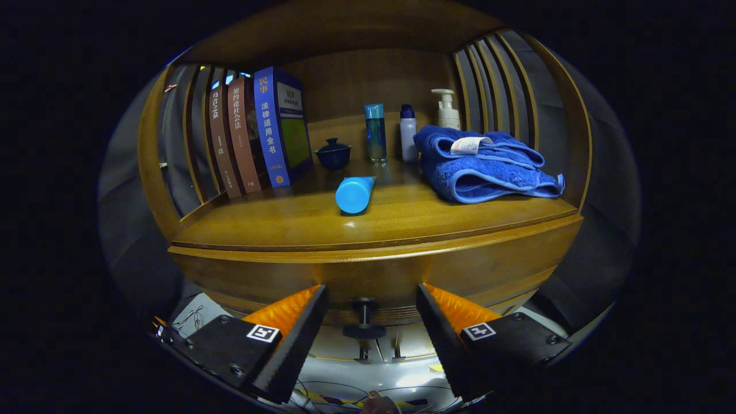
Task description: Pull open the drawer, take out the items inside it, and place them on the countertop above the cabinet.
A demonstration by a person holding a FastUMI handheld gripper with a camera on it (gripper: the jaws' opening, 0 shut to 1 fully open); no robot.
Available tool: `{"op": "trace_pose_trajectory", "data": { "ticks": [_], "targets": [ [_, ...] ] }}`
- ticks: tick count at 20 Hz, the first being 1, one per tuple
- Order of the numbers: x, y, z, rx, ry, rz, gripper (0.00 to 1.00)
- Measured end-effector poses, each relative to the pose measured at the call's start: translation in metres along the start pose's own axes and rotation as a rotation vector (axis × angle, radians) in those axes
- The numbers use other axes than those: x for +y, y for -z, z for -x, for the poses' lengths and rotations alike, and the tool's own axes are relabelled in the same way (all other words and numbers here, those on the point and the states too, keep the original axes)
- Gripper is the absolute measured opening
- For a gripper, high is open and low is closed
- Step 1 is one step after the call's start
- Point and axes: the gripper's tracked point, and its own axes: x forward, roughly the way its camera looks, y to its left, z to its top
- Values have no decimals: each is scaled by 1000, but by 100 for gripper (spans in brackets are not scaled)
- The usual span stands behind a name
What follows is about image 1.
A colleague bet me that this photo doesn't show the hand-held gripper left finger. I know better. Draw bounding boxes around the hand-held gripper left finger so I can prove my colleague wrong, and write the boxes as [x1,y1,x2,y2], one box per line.
[164,283,330,405]

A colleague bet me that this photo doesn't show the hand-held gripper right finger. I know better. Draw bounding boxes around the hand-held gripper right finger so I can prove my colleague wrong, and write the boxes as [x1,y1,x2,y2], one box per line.
[415,282,573,401]

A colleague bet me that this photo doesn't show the wooden drawer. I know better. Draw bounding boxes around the wooden drawer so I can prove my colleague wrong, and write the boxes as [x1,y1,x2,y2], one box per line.
[168,214,584,340]

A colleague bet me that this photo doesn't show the blue cosmetic tube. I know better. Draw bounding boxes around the blue cosmetic tube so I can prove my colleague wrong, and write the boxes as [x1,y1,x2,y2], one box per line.
[335,176,377,215]

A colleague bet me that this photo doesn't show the wooden cabinet door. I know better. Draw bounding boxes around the wooden cabinet door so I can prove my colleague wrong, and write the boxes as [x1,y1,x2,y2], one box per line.
[305,328,380,364]
[377,325,449,363]

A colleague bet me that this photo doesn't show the wooden countertop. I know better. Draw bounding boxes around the wooden countertop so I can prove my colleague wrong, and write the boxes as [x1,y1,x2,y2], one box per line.
[171,158,578,252]

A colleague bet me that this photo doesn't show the wooden cabinet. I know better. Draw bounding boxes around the wooden cabinet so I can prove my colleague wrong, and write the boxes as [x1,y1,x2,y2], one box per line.
[137,0,593,369]

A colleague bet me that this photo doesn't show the folded blue towel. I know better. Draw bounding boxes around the folded blue towel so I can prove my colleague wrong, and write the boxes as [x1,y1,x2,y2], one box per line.
[413,125,566,205]

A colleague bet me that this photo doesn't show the dark blue lidded teacup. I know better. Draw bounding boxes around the dark blue lidded teacup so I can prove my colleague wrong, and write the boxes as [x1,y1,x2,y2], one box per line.
[315,138,352,171]

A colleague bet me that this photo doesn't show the white bottle with blue cap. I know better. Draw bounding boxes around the white bottle with blue cap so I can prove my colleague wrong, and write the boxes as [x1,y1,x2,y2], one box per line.
[400,104,419,163]

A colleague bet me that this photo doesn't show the teal glass bottle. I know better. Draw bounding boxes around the teal glass bottle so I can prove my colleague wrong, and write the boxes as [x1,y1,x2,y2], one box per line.
[363,103,388,166]

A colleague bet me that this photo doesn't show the reddish brown book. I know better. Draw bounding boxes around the reddish brown book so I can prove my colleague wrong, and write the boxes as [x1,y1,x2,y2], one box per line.
[226,76,268,194]

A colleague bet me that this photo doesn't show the dark brown book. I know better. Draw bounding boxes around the dark brown book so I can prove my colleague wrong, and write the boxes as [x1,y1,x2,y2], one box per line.
[207,83,242,199]

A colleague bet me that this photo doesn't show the thick blue book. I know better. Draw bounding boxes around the thick blue book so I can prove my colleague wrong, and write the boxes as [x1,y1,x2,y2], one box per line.
[254,66,314,189]

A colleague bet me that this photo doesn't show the white pump bottle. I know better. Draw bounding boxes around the white pump bottle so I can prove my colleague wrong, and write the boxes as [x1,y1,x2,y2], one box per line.
[431,89,461,131]

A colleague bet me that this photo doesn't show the bundle of thin cables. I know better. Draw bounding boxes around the bundle of thin cables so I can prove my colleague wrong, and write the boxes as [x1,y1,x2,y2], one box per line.
[171,304,206,333]

